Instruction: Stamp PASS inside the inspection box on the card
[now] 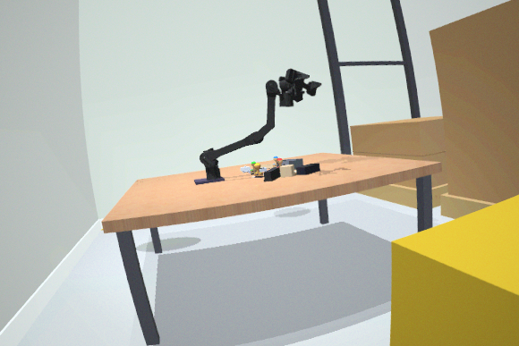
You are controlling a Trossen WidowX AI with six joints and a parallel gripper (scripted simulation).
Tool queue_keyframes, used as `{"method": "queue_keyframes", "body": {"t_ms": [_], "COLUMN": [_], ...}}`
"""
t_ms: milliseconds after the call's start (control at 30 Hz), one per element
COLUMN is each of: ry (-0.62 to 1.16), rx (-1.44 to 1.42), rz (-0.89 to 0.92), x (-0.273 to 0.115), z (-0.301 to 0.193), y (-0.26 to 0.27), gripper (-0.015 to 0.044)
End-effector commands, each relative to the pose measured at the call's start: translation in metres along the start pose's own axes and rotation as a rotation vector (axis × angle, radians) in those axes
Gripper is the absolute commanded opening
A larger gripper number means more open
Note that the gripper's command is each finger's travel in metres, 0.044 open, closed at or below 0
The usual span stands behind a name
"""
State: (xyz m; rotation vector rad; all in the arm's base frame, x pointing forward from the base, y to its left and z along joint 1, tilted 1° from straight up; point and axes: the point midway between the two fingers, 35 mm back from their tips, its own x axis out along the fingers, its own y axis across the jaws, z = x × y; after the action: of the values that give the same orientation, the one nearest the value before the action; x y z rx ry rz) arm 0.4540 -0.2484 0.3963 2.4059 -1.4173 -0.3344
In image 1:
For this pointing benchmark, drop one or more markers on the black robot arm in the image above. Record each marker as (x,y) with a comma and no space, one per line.
(209,157)

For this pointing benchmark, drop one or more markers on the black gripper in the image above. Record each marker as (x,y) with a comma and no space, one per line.
(294,78)

